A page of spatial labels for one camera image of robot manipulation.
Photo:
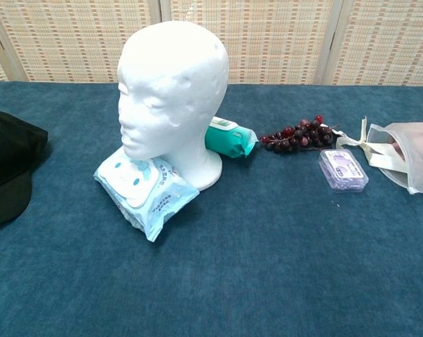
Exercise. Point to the black baseball cap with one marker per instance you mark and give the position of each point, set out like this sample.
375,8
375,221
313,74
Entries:
7,158

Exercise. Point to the white foam mannequin head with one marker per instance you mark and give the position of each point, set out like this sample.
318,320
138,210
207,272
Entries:
169,87

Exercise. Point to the teal wet wipes pack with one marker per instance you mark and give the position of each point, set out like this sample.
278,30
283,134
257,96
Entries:
228,140

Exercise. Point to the light blue wet wipes pack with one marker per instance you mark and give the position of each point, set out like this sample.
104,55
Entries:
155,200

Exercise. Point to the dark red grape bunch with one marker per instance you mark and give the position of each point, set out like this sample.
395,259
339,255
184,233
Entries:
302,137

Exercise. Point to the blue table cloth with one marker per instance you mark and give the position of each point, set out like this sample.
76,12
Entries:
232,263

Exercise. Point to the purple floss pick box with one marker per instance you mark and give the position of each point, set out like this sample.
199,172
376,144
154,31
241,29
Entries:
342,172

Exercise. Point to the bamboo folding screen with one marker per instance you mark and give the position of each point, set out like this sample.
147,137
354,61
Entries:
285,35

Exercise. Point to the translucent bag with pink cloth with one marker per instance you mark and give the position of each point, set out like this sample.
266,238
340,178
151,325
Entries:
418,158

